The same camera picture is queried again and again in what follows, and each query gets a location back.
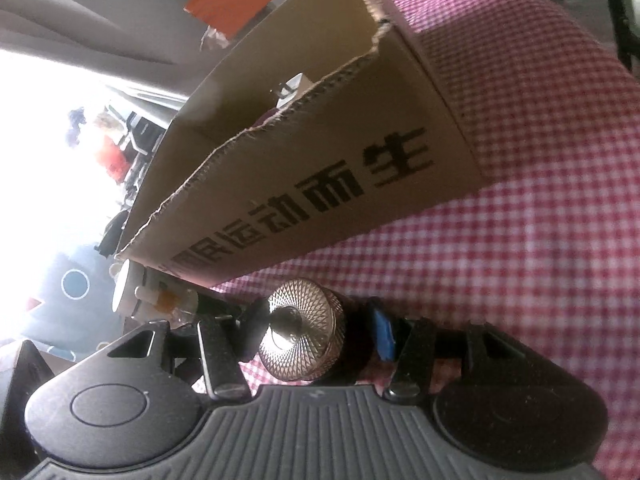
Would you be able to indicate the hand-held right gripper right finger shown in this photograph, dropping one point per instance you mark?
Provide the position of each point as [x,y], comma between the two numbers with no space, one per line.
[382,332]

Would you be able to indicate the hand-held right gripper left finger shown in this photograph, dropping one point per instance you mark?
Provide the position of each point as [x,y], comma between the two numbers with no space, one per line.
[220,360]

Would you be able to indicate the gold lid jar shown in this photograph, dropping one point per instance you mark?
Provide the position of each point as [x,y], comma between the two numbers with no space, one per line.
[300,330]

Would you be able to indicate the brown cardboard box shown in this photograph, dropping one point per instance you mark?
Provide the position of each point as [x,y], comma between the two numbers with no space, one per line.
[325,160]

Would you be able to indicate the white charger plug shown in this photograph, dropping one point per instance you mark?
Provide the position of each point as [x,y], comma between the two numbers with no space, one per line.
[297,91]

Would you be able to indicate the white supplement bottle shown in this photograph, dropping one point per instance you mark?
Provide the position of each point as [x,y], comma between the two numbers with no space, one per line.
[127,290]

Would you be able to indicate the dark blue ringed cushion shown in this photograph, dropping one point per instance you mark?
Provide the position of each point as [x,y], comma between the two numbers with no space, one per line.
[60,320]

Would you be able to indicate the red checked tablecloth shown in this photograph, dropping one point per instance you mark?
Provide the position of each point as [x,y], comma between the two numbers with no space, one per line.
[525,210]

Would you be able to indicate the red bag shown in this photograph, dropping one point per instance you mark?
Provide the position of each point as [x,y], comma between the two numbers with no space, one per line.
[115,157]

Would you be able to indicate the grey curtain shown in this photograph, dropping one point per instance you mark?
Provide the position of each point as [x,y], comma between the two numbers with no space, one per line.
[75,10]

